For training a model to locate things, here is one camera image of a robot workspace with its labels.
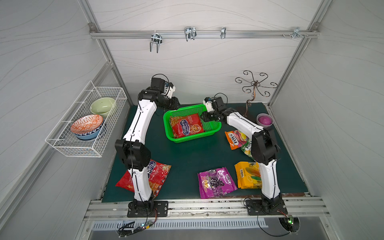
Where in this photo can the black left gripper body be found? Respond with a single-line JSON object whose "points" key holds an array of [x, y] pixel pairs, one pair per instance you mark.
{"points": [[170, 102]]}

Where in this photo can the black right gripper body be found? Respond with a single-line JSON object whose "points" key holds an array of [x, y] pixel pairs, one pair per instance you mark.
{"points": [[208, 115]]}

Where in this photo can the orange Fox's candy bag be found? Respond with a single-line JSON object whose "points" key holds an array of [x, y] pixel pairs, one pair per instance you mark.
{"points": [[236, 139]]}

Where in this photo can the red cookie candy bag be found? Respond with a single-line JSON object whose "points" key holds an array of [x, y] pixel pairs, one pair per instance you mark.
{"points": [[186, 126]]}

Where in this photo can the red Konfety candy bag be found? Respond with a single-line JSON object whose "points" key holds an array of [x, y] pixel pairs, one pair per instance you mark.
{"points": [[157, 174]]}

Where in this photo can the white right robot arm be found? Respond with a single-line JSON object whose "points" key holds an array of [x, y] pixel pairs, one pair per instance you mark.
{"points": [[264, 148]]}

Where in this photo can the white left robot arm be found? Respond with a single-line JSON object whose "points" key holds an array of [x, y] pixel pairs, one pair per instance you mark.
{"points": [[131, 148]]}

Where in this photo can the green Fox's candy bag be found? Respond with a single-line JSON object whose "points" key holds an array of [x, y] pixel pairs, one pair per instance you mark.
{"points": [[246, 149]]}

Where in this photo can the grey bowl purple inside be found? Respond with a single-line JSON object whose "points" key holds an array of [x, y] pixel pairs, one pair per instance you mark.
{"points": [[264, 120]]}

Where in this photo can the black metal jewelry stand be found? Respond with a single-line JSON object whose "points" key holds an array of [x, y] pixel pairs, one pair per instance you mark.
{"points": [[255, 86]]}

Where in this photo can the light green bowl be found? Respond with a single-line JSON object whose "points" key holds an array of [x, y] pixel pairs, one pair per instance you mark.
{"points": [[103, 107]]}

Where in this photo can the double prong metal hook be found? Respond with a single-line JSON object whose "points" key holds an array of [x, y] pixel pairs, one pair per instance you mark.
{"points": [[156, 40]]}

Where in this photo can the yellow corn candy bag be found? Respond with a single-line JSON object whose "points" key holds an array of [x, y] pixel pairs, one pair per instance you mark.
{"points": [[248, 175]]}

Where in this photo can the purple grape candy bag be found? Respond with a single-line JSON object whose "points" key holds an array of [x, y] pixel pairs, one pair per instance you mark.
{"points": [[215, 183]]}

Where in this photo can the looped metal hook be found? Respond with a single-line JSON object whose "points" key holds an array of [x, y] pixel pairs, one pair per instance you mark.
{"points": [[190, 33]]}

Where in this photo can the blue bowl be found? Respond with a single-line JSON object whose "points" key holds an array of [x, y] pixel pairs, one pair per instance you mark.
{"points": [[89, 135]]}

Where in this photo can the orange patterned bowl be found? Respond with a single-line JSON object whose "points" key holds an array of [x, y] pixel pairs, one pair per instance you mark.
{"points": [[86, 124]]}

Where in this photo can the small metal hook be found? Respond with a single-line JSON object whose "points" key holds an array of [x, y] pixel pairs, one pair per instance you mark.
{"points": [[223, 32]]}

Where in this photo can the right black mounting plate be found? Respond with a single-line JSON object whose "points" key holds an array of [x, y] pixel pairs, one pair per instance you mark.
{"points": [[265, 206]]}

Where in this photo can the black mounting plate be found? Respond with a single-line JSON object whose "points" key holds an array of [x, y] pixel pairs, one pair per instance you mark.
{"points": [[137, 209], [265, 206]]}

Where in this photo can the right metal peg hook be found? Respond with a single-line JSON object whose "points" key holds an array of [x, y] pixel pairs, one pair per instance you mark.
{"points": [[296, 34]]}

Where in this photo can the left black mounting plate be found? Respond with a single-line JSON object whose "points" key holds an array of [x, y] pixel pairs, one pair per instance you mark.
{"points": [[137, 209]]}

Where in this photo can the round black floor port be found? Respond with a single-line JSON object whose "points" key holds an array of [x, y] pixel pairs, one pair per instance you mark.
{"points": [[290, 224]]}

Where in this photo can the white vented strip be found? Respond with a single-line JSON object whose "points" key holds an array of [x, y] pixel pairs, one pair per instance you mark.
{"points": [[183, 224]]}

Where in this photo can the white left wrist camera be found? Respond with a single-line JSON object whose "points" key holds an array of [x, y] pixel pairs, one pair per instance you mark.
{"points": [[169, 90]]}

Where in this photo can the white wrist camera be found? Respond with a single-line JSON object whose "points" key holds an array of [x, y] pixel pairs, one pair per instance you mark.
{"points": [[169, 90], [208, 102]]}

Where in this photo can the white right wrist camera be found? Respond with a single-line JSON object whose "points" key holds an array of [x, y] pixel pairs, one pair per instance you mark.
{"points": [[208, 102]]}

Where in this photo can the white wire wall basket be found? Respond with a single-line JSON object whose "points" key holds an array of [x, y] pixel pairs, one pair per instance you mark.
{"points": [[61, 137]]}

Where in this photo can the aluminium wall rail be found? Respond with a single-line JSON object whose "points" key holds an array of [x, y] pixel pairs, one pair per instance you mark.
{"points": [[201, 34]]}

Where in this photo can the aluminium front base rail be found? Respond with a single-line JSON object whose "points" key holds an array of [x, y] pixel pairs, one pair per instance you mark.
{"points": [[208, 209]]}

